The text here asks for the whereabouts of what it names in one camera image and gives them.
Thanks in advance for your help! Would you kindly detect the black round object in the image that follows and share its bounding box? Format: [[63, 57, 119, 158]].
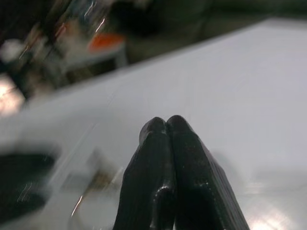
[[0, 153, 55, 225]]

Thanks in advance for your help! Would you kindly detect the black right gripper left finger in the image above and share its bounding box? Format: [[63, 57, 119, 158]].
[[112, 116, 177, 230]]

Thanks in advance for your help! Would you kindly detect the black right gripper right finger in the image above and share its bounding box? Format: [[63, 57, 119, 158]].
[[165, 115, 251, 230]]

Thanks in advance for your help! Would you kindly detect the orange and white container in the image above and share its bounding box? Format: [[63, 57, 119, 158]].
[[86, 33, 128, 70]]

